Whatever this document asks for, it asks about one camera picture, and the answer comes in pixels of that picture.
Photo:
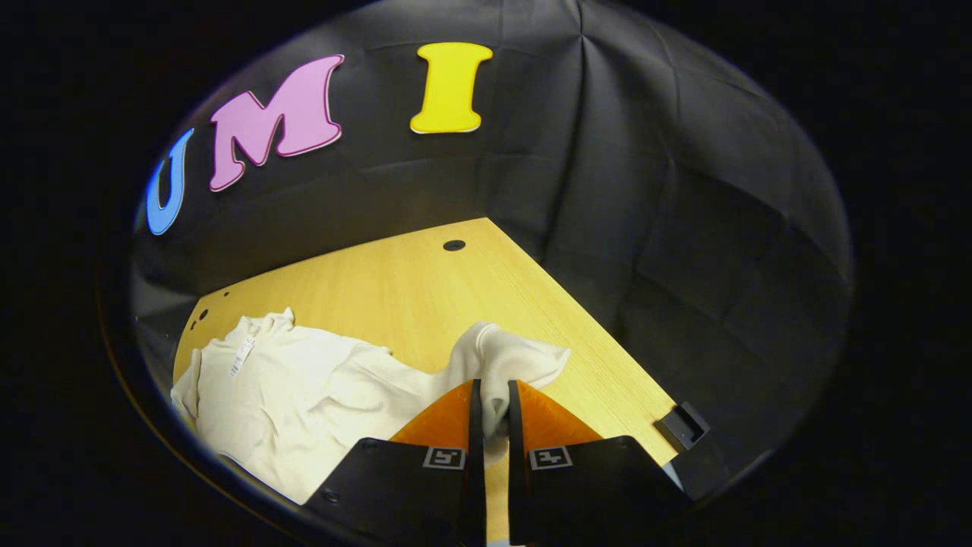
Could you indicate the cream white sweatshirt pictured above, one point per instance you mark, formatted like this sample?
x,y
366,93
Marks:
x,y
304,395

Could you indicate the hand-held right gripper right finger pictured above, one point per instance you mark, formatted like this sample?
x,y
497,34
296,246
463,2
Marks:
x,y
518,494

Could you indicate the black table edge bracket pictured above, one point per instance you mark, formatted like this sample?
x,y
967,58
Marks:
x,y
683,425

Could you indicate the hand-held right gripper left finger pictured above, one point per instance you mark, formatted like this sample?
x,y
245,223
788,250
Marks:
x,y
476,486

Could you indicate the black backdrop cloth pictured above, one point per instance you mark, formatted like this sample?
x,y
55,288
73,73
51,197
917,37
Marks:
x,y
607,152

